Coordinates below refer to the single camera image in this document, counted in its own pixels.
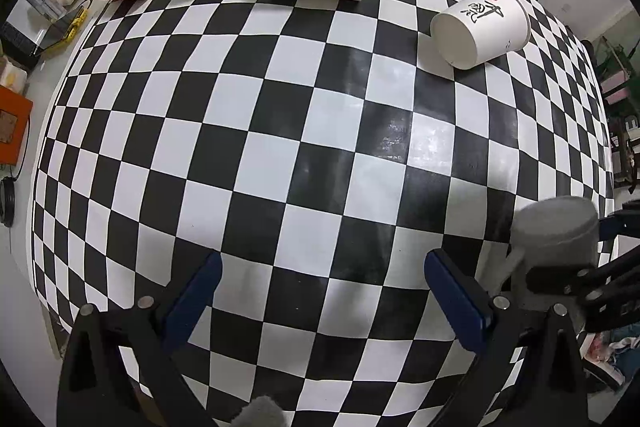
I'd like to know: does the pink box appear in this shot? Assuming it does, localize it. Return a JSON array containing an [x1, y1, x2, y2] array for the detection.
[[601, 76, 632, 102]]

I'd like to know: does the grey small box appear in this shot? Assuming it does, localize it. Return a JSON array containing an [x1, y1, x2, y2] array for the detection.
[[26, 0, 67, 22]]

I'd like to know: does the orange box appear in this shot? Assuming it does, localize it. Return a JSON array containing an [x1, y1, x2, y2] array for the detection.
[[0, 86, 34, 164]]

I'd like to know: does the yellow hand tool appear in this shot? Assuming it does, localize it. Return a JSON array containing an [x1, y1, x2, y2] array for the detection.
[[44, 0, 93, 56]]

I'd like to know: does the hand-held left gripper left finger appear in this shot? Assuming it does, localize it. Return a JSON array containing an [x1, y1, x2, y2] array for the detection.
[[56, 248, 223, 427]]

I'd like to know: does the black flat notebook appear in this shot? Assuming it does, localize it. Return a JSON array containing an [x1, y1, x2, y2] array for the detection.
[[1, 14, 76, 68]]

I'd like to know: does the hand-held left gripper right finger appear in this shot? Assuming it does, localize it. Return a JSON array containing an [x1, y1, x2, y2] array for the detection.
[[424, 249, 592, 427]]

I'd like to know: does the black white checkered tablecloth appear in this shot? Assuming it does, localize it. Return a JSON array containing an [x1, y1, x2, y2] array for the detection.
[[30, 0, 617, 427]]

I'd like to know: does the dark wooden furniture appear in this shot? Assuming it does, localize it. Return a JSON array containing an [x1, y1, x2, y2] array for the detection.
[[607, 114, 640, 195]]

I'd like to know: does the pale patterned cloth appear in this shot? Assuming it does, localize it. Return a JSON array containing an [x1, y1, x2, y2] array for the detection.
[[582, 324, 640, 393]]

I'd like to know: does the white small box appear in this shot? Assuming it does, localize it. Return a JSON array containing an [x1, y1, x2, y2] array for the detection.
[[0, 56, 29, 94]]

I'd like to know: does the small white calligraphy paper cup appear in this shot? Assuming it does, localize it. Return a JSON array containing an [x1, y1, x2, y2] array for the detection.
[[431, 0, 531, 70]]

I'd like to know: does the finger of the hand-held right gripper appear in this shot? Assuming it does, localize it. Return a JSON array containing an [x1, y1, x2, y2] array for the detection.
[[598, 202, 640, 241], [526, 251, 640, 334]]

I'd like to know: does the green metal rack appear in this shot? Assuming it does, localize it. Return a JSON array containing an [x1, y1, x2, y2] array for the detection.
[[594, 36, 640, 80]]

